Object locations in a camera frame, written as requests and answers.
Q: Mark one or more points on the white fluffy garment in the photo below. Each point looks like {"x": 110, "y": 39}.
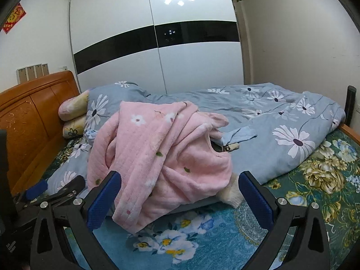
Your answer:
{"x": 231, "y": 195}

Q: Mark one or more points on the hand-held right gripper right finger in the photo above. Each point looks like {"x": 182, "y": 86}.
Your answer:
{"x": 256, "y": 199}

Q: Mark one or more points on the teal floral bed sheet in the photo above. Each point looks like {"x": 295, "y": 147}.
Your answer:
{"x": 202, "y": 244}

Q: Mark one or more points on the black bed post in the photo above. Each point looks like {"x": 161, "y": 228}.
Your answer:
{"x": 351, "y": 104}

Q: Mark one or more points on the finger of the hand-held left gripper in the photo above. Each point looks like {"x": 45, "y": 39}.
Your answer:
{"x": 71, "y": 185}
{"x": 36, "y": 189}

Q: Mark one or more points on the yellow floral pillow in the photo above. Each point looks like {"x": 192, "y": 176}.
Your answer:
{"x": 73, "y": 128}

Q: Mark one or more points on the blue daisy print quilt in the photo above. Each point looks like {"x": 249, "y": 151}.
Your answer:
{"x": 197, "y": 101}

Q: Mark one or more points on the wooden headboard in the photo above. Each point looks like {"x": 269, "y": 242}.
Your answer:
{"x": 31, "y": 118}

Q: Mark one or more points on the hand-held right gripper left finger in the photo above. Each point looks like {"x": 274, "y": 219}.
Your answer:
{"x": 102, "y": 199}

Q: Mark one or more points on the wooden bed footboard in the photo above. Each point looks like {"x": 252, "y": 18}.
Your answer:
{"x": 350, "y": 132}

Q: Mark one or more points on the pink fleece floral garment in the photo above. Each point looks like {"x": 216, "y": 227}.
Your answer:
{"x": 157, "y": 152}

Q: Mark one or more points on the white wardrobe with black stripe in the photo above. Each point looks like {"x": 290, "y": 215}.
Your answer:
{"x": 112, "y": 19}

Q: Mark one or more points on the red wall decoration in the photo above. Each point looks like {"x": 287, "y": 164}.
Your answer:
{"x": 14, "y": 17}

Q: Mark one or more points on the black and white small cloth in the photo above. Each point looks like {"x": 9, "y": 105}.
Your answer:
{"x": 226, "y": 147}

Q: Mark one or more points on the light blue shirt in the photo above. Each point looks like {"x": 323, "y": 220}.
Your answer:
{"x": 239, "y": 135}

